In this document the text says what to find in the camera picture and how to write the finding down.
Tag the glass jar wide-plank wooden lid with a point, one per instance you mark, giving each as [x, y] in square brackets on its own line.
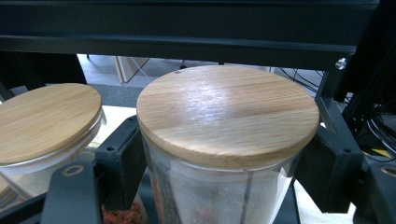
[227, 115]

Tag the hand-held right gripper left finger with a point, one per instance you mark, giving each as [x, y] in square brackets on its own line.
[121, 161]

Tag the black curtain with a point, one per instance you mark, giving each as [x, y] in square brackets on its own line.
[40, 70]
[383, 46]

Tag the yellow black striped tape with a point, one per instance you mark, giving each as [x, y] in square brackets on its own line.
[381, 152]

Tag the white-sealed glass jar bamboo lid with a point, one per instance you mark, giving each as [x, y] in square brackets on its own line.
[46, 121]

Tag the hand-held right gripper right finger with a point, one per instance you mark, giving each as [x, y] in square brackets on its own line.
[333, 168]

